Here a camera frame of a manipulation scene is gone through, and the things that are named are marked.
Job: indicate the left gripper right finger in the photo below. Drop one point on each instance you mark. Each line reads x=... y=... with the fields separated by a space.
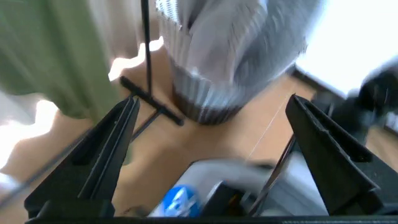
x=335 y=174

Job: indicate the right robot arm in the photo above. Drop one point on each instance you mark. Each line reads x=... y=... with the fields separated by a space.
x=379 y=90

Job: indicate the pale grey garment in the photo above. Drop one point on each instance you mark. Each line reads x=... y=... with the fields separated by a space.
x=248 y=46

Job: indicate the black clothes rack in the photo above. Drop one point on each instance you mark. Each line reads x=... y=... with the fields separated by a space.
x=146 y=95

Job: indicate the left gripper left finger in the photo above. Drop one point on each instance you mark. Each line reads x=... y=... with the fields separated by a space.
x=105 y=174

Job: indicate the white laundry basket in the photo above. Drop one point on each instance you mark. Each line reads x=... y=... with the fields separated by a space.
x=192 y=93

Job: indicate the beige curtain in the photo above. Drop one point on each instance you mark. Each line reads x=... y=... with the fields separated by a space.
x=124 y=25

